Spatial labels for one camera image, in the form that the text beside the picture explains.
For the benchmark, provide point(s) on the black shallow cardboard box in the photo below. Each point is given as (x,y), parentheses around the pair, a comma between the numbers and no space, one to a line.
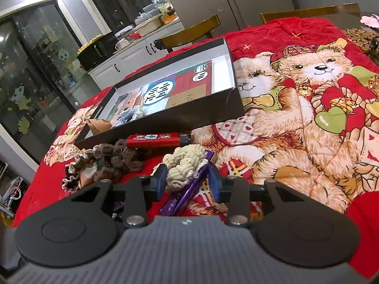
(189,118)

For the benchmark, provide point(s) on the clear plastic food containers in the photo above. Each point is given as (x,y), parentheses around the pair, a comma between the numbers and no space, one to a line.
(151,9)

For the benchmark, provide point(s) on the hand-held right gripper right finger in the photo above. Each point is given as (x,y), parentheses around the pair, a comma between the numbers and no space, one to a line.
(214,187)

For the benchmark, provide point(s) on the grey plastic bag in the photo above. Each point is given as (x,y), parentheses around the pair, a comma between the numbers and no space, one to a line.
(143,18)

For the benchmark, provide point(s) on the red teddy bear blanket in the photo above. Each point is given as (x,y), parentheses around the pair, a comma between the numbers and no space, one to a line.
(296,65)

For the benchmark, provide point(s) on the yellow fringed cloth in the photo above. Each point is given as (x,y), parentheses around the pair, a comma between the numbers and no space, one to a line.
(88,40)

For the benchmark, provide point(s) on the blue knitted scrunchie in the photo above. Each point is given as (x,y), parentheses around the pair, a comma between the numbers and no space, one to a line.
(126,114)

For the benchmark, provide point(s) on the clear lidded container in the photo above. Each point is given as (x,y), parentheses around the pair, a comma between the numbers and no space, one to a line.
(123,32)

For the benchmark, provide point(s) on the black microwave oven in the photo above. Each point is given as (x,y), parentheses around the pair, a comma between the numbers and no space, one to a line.
(94,52)

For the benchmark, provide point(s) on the wooden chair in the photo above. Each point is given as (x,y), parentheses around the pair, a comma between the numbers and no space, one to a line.
(311,10)
(192,34)

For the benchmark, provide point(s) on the red plastic bag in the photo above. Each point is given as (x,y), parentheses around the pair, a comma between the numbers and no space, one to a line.
(134,36)

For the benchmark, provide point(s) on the glass door with stickers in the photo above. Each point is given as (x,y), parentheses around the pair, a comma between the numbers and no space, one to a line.
(29,74)

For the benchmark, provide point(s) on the brown kraft paper piece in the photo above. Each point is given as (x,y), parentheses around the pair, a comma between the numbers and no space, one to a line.
(99,125)

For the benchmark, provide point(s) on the brown beaded mat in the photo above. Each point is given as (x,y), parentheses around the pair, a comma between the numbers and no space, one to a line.
(359,38)

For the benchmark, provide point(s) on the pink cloth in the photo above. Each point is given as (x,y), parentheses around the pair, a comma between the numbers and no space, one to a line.
(370,20)

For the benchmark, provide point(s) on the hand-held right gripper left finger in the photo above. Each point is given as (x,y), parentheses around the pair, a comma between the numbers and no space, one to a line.
(160,181)

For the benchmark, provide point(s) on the small black cloth item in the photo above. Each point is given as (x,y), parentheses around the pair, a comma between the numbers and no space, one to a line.
(159,44)

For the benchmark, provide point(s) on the brown fuzzy hair clip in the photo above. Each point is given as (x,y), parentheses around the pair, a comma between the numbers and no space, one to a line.
(118,153)

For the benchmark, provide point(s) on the white kitchen cabinet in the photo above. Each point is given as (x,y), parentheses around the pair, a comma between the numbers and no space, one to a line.
(130,59)

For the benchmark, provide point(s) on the brown frilly scrunchie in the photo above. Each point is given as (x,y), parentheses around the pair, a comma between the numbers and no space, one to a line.
(79,161)

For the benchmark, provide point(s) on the purple snack bar wrapper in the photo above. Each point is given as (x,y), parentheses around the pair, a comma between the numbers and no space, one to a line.
(180,201)

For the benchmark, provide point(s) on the beige plastic basin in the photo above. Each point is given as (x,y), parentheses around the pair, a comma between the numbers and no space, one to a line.
(148,26)

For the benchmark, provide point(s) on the green white snack bag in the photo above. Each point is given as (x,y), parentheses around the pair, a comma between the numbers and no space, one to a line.
(163,3)

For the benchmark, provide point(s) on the colourful printed paper sheet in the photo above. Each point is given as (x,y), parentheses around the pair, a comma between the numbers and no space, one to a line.
(177,88)

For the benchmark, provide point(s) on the orange box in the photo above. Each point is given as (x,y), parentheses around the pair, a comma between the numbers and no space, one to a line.
(169,19)

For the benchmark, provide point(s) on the white cup with saucer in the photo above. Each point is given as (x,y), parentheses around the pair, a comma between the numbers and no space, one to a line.
(120,44)

